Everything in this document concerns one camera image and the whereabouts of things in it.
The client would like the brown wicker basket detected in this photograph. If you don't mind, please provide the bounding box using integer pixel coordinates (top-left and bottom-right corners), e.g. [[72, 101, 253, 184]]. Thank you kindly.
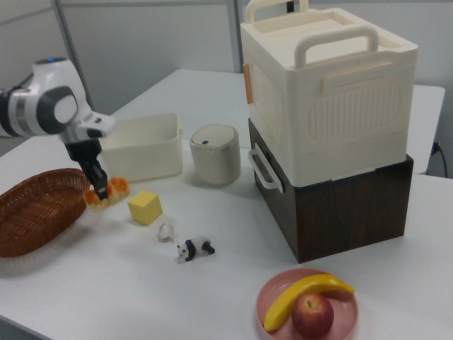
[[0, 168, 91, 259]]

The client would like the orange-topped bread loaf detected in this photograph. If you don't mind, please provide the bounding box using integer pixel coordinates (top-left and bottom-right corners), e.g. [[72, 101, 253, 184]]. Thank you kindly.
[[82, 176, 130, 213]]

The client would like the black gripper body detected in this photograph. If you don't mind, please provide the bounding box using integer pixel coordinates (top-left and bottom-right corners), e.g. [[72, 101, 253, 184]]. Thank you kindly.
[[64, 137, 103, 170]]

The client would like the orange crate latch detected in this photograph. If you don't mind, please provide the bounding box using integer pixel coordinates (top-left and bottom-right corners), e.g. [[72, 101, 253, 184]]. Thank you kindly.
[[243, 62, 254, 106]]

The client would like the small cream lidded bin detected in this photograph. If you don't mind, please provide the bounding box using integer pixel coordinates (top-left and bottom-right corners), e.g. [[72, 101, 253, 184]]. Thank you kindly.
[[189, 124, 241, 187]]

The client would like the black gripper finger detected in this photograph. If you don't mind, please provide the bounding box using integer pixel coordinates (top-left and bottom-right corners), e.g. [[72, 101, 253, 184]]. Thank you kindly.
[[91, 163, 109, 203], [81, 165, 98, 192]]

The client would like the black power cable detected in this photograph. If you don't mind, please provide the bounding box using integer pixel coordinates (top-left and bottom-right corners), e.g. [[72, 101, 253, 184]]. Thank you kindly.
[[430, 141, 447, 175]]

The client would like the cream plastic storage crate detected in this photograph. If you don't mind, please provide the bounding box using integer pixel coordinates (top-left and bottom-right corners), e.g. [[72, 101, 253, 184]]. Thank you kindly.
[[240, 0, 420, 186]]

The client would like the dark brown wooden box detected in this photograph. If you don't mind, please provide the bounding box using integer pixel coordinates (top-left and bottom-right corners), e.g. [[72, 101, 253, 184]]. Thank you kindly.
[[247, 118, 415, 264]]

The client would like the red apple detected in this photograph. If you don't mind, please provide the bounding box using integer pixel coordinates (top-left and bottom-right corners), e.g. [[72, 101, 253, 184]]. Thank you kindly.
[[291, 292, 335, 338]]

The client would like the cream plastic tub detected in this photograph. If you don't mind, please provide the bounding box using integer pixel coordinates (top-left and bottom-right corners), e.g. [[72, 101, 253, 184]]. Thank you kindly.
[[98, 113, 185, 183]]

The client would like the panda figurine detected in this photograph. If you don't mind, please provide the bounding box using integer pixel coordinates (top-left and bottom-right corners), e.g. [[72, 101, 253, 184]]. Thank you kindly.
[[176, 236, 216, 264]]

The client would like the yellow cube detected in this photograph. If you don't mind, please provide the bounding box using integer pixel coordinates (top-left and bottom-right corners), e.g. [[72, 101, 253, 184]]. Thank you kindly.
[[127, 189, 164, 225]]

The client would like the pink plate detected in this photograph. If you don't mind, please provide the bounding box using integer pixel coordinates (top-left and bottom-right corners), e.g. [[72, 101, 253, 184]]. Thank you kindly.
[[256, 268, 359, 340]]

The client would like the white box handle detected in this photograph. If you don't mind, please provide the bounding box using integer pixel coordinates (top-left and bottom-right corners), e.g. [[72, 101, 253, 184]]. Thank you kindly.
[[247, 147, 285, 194]]

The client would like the yellow banana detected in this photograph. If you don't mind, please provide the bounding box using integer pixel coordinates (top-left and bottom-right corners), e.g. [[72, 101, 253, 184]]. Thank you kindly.
[[263, 273, 355, 333]]

